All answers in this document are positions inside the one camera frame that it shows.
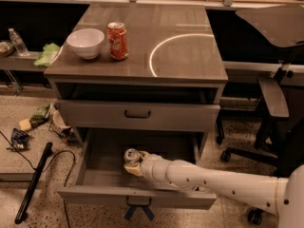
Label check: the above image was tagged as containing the green snack bag on floor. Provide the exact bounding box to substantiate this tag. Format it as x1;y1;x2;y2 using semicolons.
29;104;51;128

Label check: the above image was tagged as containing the brown bowl on shelf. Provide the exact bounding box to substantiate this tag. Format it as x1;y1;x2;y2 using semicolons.
0;41;14;57

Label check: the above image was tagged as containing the black office chair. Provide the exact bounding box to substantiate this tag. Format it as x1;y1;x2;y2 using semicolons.
221;6;304;228

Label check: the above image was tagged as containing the green white 7up can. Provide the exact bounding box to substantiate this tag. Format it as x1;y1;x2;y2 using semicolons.
123;148;142;167

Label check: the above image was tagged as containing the red coca-cola can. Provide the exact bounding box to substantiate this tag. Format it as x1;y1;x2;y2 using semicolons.
107;22;128;61

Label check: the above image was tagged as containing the white ceramic bowl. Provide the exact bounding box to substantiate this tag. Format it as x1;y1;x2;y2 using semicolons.
66;28;105;59

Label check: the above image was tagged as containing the blue snack bag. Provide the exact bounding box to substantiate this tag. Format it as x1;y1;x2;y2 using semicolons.
9;128;29;151

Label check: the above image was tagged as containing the wire basket on floor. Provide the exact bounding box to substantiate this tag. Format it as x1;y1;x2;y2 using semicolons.
48;110;78;145

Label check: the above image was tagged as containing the open grey lower drawer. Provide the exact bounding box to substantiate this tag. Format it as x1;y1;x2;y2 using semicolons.
58;128;217;219

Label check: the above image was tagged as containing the clear plastic water bottle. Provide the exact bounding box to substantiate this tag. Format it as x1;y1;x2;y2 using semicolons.
9;28;29;56

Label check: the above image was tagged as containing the black floor cable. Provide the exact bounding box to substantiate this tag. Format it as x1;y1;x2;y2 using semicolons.
0;130;77;228

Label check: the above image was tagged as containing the yellow sponge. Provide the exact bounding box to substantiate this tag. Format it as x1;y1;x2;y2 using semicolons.
19;119;31;131

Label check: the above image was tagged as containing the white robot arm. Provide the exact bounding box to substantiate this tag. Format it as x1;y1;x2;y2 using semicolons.
124;148;304;228

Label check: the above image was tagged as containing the grey drawer cabinet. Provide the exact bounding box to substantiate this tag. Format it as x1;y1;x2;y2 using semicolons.
45;3;228;145

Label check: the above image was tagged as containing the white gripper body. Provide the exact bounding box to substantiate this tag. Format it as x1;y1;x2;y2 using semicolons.
141;154;171;183

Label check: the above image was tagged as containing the black stick on floor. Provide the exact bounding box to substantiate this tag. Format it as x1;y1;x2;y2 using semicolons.
14;142;52;224

